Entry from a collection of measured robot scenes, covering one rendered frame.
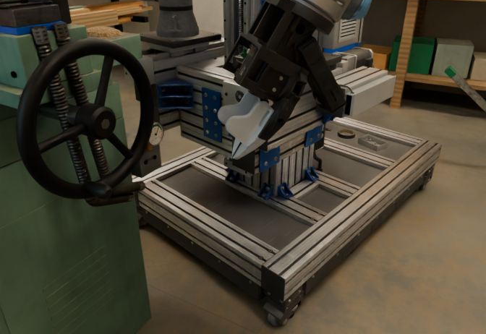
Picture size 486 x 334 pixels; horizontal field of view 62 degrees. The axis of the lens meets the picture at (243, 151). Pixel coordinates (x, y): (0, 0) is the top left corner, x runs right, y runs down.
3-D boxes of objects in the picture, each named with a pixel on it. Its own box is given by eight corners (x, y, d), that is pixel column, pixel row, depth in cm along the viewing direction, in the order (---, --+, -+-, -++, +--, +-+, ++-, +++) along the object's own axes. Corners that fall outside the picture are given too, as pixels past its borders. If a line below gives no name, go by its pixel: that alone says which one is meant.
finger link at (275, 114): (247, 126, 54) (280, 69, 52) (258, 130, 55) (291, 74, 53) (260, 142, 51) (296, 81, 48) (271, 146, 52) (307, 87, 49)
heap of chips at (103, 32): (105, 38, 95) (103, 30, 94) (77, 35, 100) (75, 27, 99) (126, 34, 101) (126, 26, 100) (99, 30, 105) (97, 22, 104)
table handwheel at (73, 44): (48, 14, 58) (173, 63, 84) (-28, 5, 67) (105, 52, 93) (9, 208, 60) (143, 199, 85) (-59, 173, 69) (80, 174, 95)
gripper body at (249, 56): (218, 71, 53) (265, -15, 50) (269, 96, 58) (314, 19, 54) (237, 91, 47) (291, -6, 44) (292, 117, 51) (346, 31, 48)
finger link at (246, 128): (205, 147, 54) (239, 86, 51) (241, 160, 57) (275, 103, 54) (211, 157, 51) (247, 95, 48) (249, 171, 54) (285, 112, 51)
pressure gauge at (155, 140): (150, 156, 104) (146, 127, 101) (139, 152, 106) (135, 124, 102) (165, 147, 109) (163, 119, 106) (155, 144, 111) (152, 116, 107)
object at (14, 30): (17, 35, 66) (9, 0, 64) (-20, 30, 71) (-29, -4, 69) (83, 24, 76) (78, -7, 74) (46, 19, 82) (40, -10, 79)
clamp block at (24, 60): (27, 92, 69) (13, 37, 65) (-17, 79, 75) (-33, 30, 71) (95, 71, 80) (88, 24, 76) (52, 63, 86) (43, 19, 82)
